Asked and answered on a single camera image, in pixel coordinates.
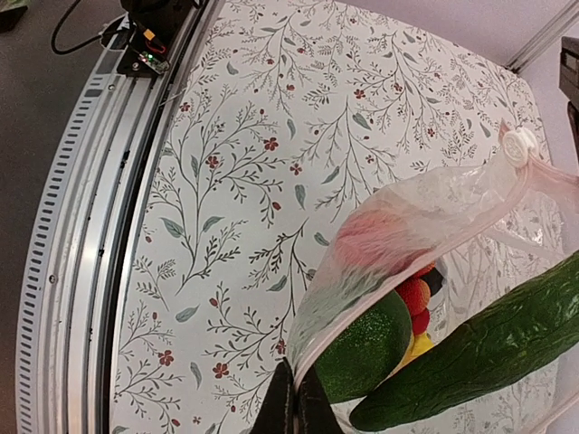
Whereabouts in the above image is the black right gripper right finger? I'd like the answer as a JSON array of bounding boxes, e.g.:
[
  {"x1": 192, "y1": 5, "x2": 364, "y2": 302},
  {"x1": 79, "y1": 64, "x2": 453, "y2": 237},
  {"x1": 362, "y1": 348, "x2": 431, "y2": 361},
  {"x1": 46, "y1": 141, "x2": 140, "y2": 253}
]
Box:
[{"x1": 298, "y1": 367, "x2": 344, "y2": 434}]

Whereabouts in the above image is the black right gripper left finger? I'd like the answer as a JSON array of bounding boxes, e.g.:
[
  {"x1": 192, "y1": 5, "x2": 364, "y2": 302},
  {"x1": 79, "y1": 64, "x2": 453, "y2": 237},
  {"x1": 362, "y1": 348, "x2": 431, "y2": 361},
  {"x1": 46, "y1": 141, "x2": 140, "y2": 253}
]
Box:
[{"x1": 260, "y1": 361, "x2": 298, "y2": 434}]

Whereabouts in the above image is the dark green toy avocado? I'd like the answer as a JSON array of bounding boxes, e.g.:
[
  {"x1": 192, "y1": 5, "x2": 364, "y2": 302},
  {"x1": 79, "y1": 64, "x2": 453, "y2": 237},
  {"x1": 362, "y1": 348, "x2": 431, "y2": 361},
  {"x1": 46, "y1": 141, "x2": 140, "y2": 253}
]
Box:
[{"x1": 315, "y1": 291, "x2": 412, "y2": 404}]

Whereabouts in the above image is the yellow toy pepper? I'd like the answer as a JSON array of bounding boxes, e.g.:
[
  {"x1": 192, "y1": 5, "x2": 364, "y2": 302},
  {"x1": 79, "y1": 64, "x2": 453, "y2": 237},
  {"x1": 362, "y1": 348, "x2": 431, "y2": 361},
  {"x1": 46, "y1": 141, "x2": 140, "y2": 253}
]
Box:
[{"x1": 398, "y1": 332, "x2": 434, "y2": 368}]

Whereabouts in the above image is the red toy lychee bunch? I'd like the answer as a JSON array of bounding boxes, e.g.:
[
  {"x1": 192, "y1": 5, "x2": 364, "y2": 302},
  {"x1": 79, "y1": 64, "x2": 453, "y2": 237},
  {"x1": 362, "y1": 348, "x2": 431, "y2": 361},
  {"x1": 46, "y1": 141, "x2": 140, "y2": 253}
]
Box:
[{"x1": 395, "y1": 265, "x2": 435, "y2": 335}]

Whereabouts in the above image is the clear zip top bag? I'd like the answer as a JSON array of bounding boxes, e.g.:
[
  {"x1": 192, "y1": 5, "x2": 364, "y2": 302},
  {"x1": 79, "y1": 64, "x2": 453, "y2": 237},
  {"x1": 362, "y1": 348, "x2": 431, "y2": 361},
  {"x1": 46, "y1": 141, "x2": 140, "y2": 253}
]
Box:
[{"x1": 287, "y1": 119, "x2": 579, "y2": 434}]

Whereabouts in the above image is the green toy cucumber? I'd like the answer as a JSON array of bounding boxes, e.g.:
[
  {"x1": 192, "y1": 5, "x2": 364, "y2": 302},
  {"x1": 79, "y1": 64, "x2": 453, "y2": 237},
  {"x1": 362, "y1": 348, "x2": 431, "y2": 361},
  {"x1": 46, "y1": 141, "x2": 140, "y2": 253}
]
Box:
[{"x1": 349, "y1": 254, "x2": 578, "y2": 431}]

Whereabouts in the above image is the red toy apple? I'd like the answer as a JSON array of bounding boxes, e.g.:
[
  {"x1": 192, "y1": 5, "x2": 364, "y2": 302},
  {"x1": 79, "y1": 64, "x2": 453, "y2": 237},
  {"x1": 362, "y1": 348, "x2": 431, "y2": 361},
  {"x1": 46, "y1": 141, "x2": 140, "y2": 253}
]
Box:
[{"x1": 334, "y1": 210, "x2": 432, "y2": 276}]

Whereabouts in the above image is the white bag zipper slider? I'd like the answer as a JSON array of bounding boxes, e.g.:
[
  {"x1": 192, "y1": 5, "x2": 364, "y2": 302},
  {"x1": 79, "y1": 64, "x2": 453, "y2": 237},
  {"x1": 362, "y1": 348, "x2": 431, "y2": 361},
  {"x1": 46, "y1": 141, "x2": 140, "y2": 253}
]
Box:
[{"x1": 501, "y1": 127, "x2": 539, "y2": 169}]

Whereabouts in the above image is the floral white table mat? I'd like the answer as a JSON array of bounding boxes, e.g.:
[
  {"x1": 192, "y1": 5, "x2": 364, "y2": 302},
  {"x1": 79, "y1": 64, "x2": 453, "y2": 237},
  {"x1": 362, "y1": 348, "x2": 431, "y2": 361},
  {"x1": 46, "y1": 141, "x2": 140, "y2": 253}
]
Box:
[{"x1": 110, "y1": 1, "x2": 544, "y2": 433}]

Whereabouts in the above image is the front aluminium rail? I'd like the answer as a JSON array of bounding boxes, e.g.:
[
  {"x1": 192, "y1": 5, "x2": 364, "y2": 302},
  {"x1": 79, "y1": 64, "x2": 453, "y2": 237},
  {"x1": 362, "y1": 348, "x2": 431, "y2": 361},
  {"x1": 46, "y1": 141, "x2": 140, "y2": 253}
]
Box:
[{"x1": 15, "y1": 1, "x2": 223, "y2": 433}]

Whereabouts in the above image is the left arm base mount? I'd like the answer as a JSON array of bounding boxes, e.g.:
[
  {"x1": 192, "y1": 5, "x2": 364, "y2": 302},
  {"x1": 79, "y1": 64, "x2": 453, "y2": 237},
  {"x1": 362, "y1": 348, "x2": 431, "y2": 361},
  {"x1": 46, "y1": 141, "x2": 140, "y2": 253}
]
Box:
[{"x1": 117, "y1": 0, "x2": 205, "y2": 78}]

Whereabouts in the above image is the left aluminium frame post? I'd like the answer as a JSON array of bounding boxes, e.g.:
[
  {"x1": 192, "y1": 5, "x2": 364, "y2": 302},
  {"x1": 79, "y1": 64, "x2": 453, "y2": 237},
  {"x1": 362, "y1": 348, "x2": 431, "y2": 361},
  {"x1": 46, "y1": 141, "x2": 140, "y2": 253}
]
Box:
[{"x1": 505, "y1": 0, "x2": 578, "y2": 74}]

